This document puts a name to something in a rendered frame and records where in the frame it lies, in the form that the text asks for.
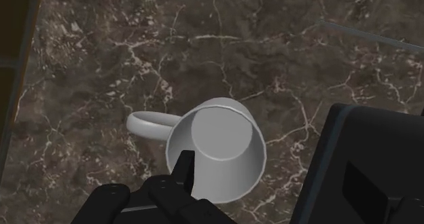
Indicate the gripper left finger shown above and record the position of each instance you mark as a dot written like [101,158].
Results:
[165,196]

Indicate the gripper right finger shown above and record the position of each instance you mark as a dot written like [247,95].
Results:
[364,157]

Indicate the white mug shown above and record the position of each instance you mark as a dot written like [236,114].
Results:
[225,144]

